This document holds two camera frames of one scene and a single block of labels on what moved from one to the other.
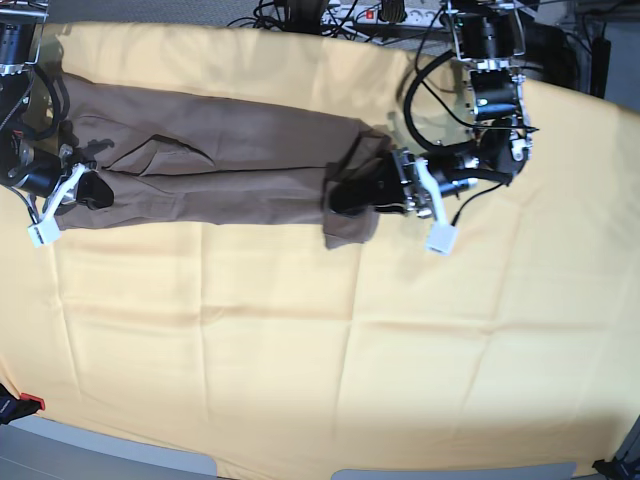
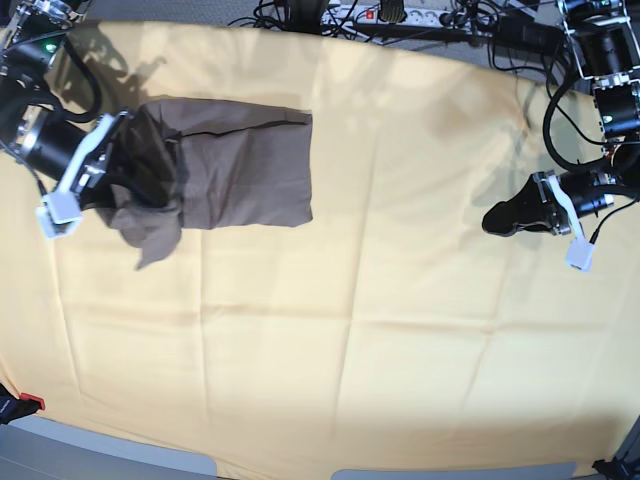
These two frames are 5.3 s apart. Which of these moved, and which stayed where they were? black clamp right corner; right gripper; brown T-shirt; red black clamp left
Moved: brown T-shirt; right gripper
Stayed: red black clamp left; black clamp right corner
